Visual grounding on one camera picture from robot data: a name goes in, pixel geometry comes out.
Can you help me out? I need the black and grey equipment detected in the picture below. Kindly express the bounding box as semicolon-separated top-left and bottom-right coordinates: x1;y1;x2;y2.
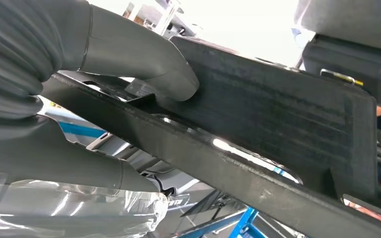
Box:
292;0;381;111

